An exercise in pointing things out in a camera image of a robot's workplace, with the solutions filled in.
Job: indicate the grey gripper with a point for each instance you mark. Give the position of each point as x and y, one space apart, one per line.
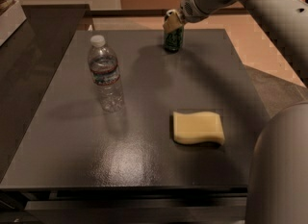
189 11

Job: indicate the green soda can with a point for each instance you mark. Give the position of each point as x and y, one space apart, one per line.
173 41

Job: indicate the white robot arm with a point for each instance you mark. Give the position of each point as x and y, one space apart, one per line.
278 181

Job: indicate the clear plastic water bottle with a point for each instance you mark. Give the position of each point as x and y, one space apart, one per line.
104 70

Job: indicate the yellow sponge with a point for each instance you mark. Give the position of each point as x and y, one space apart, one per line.
197 127

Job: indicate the white box with snacks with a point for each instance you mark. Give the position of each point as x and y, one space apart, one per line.
12 17

